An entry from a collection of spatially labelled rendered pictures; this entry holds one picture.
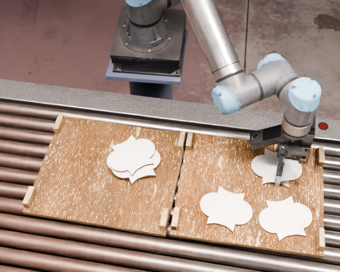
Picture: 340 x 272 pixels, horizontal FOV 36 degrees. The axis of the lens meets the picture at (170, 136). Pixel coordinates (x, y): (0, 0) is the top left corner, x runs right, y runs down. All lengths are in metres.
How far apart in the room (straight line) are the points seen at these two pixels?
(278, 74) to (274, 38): 2.00
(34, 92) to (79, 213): 0.52
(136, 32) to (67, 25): 1.68
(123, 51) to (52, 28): 1.66
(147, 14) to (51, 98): 0.42
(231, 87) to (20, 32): 2.36
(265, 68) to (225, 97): 0.14
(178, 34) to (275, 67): 0.61
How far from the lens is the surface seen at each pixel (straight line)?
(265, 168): 1.56
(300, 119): 1.33
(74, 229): 1.50
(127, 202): 1.50
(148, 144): 1.57
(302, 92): 1.28
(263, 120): 1.70
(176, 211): 1.45
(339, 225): 1.54
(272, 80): 1.33
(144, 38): 1.82
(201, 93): 2.98
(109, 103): 1.75
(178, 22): 1.92
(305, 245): 1.46
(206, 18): 1.31
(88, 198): 1.52
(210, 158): 1.57
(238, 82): 1.30
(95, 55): 3.23
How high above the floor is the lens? 2.23
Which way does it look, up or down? 53 degrees down
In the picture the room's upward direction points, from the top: 2 degrees counter-clockwise
